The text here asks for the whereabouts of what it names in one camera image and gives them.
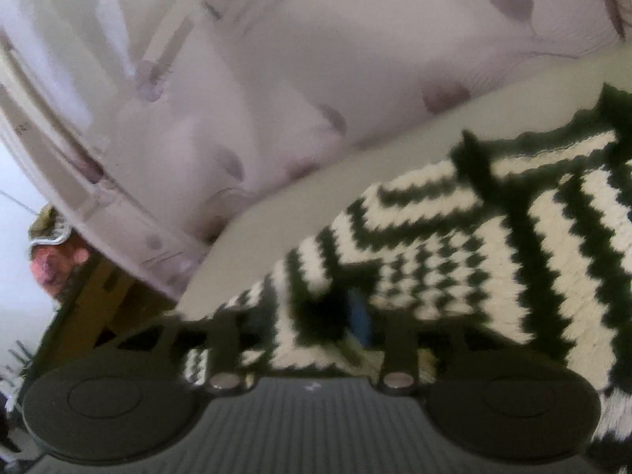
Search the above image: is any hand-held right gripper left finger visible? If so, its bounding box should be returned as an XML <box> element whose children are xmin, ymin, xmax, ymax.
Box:
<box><xmin>109</xmin><ymin>306</ymin><xmax>254</xmax><ymax>396</ymax></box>

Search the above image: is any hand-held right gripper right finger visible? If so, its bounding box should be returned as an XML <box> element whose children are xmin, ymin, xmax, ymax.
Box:
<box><xmin>346</xmin><ymin>290</ymin><xmax>467</xmax><ymax>397</ymax></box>

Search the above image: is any brown wooden furniture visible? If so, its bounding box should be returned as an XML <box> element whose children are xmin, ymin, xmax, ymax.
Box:
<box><xmin>47</xmin><ymin>257</ymin><xmax>186</xmax><ymax>356</ymax></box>

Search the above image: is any floral patterned cloth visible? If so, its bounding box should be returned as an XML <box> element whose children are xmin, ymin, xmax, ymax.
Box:
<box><xmin>27</xmin><ymin>202</ymin><xmax>92</xmax><ymax>302</ymax></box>

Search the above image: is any pale leaf print curtain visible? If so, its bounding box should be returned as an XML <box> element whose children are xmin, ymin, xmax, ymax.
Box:
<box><xmin>0</xmin><ymin>0</ymin><xmax>628</xmax><ymax>302</ymax></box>

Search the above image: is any black and white knit top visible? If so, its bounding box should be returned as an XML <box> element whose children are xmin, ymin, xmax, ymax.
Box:
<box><xmin>185</xmin><ymin>83</ymin><xmax>632</xmax><ymax>474</ymax></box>

